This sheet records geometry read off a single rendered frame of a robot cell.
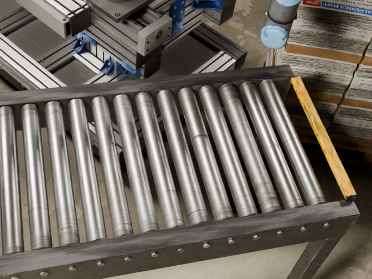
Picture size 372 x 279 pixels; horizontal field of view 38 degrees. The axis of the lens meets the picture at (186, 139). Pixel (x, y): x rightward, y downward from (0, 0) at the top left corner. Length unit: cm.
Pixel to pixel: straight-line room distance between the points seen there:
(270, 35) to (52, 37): 136
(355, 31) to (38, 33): 142
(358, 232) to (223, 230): 117
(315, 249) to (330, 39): 80
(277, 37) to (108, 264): 74
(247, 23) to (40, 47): 118
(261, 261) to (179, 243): 96
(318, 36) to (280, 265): 91
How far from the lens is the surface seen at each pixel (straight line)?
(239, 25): 311
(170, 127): 152
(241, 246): 143
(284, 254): 229
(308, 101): 165
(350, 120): 241
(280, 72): 173
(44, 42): 261
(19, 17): 272
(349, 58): 214
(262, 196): 144
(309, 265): 172
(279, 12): 149
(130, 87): 161
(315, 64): 215
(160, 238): 133
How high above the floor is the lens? 199
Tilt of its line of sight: 52 degrees down
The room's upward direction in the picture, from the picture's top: 10 degrees clockwise
